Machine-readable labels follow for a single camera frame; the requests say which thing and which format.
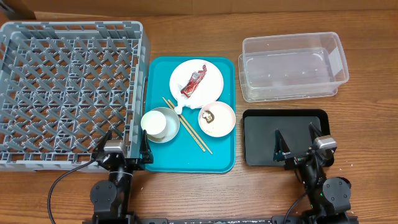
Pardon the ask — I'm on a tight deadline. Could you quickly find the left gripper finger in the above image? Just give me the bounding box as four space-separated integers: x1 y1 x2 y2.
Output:
92 130 112 156
139 129 154 164

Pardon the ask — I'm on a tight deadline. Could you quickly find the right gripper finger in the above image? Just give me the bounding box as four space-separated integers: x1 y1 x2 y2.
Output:
308 123 323 143
273 129 291 162

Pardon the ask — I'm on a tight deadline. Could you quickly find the white paper cup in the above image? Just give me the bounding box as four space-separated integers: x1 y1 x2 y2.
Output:
141 111 167 138

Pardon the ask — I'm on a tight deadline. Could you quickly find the grey shallow bowl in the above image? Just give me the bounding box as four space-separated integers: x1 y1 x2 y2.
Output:
148 107 180 143

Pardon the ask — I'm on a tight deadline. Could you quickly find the pink bowl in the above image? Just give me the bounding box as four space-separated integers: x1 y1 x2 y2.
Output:
198 101 236 138

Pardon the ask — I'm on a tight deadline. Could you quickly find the white napkin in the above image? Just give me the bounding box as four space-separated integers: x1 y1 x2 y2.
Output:
171 83 198 114

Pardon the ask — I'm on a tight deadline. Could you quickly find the brown food scrap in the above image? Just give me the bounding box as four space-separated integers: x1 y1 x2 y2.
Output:
201 110 215 123

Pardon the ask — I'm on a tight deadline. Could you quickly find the red snack wrapper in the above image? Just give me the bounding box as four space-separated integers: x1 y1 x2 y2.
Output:
180 65 207 98

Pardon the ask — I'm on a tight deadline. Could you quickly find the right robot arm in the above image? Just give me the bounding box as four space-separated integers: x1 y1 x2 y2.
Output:
272 123 358 223

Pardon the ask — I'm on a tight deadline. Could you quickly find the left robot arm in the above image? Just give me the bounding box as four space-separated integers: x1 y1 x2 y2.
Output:
90 131 154 224

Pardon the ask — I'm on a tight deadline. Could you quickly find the black tray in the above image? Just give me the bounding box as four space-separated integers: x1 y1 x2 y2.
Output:
242 109 330 167

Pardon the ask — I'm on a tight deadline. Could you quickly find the teal serving tray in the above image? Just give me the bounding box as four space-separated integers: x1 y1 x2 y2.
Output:
145 56 236 173

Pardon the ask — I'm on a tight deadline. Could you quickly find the lower wooden chopstick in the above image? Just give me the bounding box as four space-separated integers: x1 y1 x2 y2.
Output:
162 97 206 152

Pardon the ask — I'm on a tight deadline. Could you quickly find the wooden chopstick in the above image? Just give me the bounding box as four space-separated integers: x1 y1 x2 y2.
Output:
162 97 206 152
179 114 213 154

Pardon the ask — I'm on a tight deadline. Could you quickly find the upper wooden chopstick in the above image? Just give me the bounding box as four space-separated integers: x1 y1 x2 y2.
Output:
179 114 213 154

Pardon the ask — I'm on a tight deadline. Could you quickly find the grey dish rack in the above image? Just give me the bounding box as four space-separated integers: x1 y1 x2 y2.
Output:
1 21 150 172

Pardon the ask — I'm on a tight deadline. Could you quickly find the clear plastic bin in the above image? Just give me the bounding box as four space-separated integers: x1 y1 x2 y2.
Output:
238 32 349 103

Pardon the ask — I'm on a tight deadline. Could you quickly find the white round plate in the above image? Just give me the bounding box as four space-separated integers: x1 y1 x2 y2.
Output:
169 59 224 109

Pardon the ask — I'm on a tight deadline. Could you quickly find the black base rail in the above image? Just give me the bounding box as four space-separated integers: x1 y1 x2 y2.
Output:
82 214 358 224

